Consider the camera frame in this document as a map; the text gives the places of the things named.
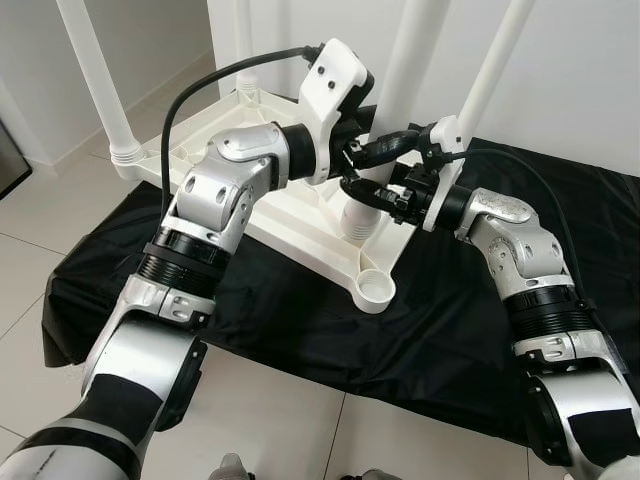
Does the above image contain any white plastic table leg tube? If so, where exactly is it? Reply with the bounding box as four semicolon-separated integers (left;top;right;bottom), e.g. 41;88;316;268
455;0;533;141
232;0;263;106
340;0;453;241
55;0;143;181

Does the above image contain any white plastic table top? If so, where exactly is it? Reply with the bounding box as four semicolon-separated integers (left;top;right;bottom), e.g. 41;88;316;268
112;85;416;316

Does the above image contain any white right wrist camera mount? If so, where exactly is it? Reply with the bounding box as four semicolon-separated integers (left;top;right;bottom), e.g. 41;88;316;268
420;115;466;233

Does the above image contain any grey left robot leg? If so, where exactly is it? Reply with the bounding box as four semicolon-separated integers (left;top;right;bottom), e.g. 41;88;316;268
205;453;251;480

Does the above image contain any black table cloth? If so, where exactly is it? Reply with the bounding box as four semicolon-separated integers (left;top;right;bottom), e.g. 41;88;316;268
42;100;640;451

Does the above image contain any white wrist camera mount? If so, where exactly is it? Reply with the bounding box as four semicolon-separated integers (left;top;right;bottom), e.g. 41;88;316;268
420;115;466;233
298;38;376;186

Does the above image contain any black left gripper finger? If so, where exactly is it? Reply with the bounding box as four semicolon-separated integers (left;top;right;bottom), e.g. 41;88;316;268
350;128;421;169

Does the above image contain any grey right robot leg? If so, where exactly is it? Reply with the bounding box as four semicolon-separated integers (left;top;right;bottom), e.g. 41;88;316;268
345;468;401;480

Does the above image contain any grey robot leg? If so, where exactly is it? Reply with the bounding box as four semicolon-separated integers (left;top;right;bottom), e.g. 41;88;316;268
345;468;401;480
205;453;251;480

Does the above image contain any steel pedal trash bin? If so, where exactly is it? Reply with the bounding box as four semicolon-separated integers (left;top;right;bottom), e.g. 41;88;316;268
0;118;32;199

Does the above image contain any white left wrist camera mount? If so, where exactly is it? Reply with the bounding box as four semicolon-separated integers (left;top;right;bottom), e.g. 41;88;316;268
298;38;376;186

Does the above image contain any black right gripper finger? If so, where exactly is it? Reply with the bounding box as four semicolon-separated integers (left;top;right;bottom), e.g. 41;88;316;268
338;178;401;216

